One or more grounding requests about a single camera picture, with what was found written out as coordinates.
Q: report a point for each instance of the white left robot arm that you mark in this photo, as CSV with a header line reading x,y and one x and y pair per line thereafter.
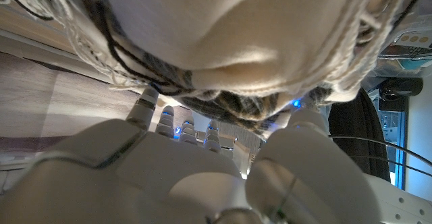
x,y
405,203

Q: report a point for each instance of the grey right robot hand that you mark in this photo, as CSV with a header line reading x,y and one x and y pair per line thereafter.
x,y
152,176

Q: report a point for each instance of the cream plaid fringed scarf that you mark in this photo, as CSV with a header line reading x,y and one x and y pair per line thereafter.
x,y
202,31

